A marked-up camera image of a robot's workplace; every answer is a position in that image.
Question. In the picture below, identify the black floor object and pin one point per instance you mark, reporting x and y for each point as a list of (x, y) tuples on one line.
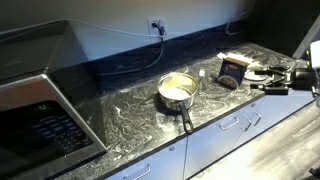
[(315, 171)]

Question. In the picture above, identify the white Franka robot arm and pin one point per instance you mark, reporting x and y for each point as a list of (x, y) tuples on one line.
[(317, 96)]

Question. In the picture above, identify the glass pot lid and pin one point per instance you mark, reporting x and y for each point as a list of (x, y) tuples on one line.
[(251, 76)]

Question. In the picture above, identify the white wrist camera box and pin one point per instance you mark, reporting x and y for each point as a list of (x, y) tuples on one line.
[(315, 50)]

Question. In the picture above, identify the blue base cabinet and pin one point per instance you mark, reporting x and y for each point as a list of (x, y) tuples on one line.
[(213, 140)]

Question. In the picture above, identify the white wall outlet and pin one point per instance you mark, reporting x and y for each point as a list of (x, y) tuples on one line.
[(151, 28)]

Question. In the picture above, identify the white slanted stand leg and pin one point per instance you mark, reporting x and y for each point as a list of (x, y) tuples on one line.
[(303, 38)]

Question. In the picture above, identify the stainless steel microwave oven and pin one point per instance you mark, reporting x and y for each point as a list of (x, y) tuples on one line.
[(33, 100)]

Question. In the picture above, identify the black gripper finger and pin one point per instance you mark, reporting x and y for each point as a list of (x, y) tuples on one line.
[(278, 71), (276, 88)]

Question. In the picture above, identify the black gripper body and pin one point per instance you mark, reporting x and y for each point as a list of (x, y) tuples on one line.
[(304, 78)]

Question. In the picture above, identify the black stand base block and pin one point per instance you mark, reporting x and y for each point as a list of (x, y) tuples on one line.
[(306, 56)]

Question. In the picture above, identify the round cabinet lock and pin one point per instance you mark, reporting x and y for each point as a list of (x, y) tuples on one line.
[(171, 148)]

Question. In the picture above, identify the blue Barilla orzo box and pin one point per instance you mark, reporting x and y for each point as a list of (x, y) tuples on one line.
[(233, 71)]

